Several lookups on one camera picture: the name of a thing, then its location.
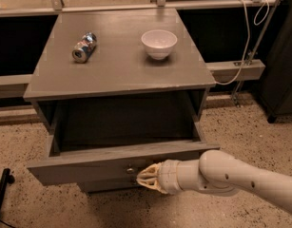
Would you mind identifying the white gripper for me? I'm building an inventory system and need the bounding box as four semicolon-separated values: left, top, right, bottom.
136;160;182;195

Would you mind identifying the grey top drawer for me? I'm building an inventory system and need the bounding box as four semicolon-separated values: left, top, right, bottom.
26;93;221;187

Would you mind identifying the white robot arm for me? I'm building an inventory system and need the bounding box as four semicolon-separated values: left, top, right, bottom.
137;150;292;215

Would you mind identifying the round metal drawer knob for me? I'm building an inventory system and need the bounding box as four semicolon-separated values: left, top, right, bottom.
126;166;135;174

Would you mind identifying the grey wooden cabinet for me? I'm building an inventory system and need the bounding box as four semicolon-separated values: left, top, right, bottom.
24;9;215;193

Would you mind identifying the white ceramic bowl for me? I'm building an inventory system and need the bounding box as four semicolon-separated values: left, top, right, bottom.
141;29;178;60

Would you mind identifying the black stand leg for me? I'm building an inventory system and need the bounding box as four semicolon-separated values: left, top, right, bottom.
0;168;15;211

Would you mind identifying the crushed soda can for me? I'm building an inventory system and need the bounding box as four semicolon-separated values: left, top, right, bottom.
72;32;97;64

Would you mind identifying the dark cabinet at right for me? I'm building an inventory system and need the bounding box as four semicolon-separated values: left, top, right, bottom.
258;0;292;124

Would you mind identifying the white cable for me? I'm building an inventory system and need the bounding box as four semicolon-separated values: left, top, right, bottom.
214;0;271;86

